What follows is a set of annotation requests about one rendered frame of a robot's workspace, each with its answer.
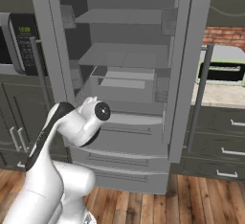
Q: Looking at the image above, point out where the grey fridge crisper drawer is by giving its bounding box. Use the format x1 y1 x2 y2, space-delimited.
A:
89 66 158 104

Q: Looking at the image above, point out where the grey fridge shelf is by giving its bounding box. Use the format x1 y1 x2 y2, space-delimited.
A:
74 8 165 26
78 41 170 70

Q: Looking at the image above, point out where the grey right fridge door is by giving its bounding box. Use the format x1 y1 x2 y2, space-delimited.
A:
161 0 215 165

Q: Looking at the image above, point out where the grey fridge door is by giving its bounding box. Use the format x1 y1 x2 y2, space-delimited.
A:
161 0 215 165
28 0 78 109

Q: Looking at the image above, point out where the grey fridge door bin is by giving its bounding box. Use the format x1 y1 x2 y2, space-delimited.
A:
160 7 179 37
59 5 78 31

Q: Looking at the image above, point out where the grey left fridge door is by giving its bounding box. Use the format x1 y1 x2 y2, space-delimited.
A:
28 0 78 109

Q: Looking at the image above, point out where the grey freezer drawer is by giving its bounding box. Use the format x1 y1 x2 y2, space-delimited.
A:
69 112 170 168
83 162 170 195

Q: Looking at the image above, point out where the dark green cupboard door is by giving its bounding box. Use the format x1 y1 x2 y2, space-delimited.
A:
0 81 21 168
12 74 70 171

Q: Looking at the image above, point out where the dark green drawer front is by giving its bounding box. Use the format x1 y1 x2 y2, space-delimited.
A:
186 131 245 161
190 105 245 134
171 156 245 182

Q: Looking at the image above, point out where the green toaster oven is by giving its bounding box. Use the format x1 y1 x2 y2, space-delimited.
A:
196 44 245 88

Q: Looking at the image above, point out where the black microwave oven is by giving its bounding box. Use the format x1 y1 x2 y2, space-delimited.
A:
0 11 49 78

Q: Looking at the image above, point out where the grey right fridge door handle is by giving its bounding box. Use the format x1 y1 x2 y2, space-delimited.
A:
186 43 215 154

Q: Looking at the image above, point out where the grey fridge door handle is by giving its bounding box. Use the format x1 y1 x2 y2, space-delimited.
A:
29 36 54 111
186 43 215 154

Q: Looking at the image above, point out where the grey left fridge door handle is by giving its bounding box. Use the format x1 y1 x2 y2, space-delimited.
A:
29 36 54 111

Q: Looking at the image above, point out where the silver cupboard door handle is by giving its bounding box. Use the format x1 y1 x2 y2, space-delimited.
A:
9 125 21 153
16 126 30 153

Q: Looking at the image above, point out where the grey microwave handle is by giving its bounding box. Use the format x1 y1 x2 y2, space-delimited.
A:
0 11 26 76

